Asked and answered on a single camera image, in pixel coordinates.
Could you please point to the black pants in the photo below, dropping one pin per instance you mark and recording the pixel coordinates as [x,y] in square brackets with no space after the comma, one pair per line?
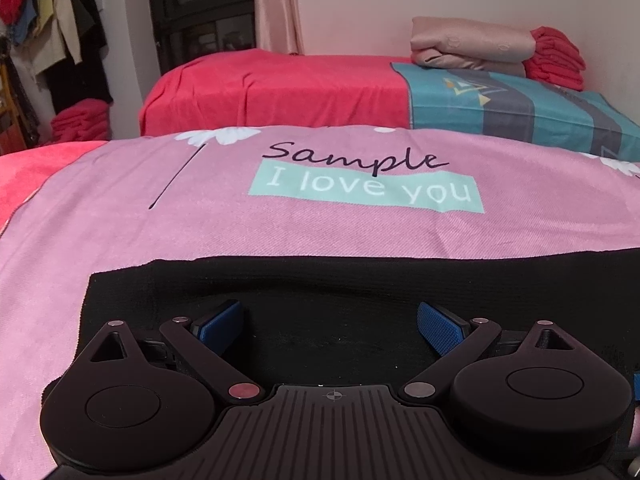
[325,300]

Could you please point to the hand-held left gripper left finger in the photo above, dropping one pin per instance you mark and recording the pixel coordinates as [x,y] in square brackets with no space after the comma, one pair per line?
[220,327]

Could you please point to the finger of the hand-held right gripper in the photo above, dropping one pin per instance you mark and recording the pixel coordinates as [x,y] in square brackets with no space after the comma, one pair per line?
[636,385]

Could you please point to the small folded red blanket stack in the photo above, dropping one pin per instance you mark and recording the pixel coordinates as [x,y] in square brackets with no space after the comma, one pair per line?
[82,122]

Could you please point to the pink printed blanket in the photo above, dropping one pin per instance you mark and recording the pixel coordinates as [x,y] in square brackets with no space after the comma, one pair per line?
[350,225]

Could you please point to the red bedsheet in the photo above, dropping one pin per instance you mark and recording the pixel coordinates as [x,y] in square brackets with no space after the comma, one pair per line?
[280,90]

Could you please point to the large folded red blanket stack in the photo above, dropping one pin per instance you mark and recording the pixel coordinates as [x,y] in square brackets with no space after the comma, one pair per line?
[555,60]

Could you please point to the folded beige quilt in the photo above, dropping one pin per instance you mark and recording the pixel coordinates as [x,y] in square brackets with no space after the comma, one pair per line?
[465,42]

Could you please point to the teal grey patterned blanket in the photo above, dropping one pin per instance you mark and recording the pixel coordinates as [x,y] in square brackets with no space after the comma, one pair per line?
[500,110]

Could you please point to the pink curtain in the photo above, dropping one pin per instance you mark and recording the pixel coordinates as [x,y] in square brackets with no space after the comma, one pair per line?
[277,5]

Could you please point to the hanging clothes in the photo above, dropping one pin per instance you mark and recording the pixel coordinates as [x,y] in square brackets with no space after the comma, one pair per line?
[60,45]

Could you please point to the dark cabinet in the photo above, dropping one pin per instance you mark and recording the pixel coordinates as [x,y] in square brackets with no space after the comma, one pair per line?
[200,10]

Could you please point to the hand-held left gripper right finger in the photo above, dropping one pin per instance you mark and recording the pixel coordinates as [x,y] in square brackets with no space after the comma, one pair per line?
[442,330]

